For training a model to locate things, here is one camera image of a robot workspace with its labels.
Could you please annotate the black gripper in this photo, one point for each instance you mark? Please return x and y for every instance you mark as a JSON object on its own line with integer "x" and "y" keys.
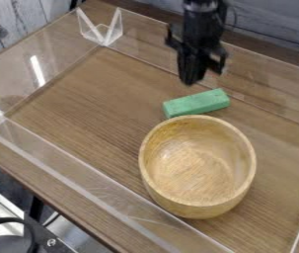
{"x": 195, "y": 39}

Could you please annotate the green rectangular block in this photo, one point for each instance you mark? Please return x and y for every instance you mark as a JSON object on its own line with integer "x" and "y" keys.
{"x": 196, "y": 104}

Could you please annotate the brown wooden bowl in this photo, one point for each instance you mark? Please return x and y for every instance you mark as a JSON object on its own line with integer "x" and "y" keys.
{"x": 197, "y": 165}

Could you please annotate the black table leg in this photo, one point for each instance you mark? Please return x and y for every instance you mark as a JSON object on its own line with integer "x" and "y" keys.
{"x": 36, "y": 209}

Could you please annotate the black metal stand base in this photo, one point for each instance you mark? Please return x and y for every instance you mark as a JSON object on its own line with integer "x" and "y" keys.
{"x": 38, "y": 243}

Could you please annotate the clear acrylic corner bracket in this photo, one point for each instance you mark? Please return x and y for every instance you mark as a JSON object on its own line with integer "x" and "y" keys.
{"x": 101, "y": 34}

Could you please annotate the clear acrylic tray wall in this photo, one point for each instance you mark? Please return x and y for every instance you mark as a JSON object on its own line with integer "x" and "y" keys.
{"x": 77, "y": 105}

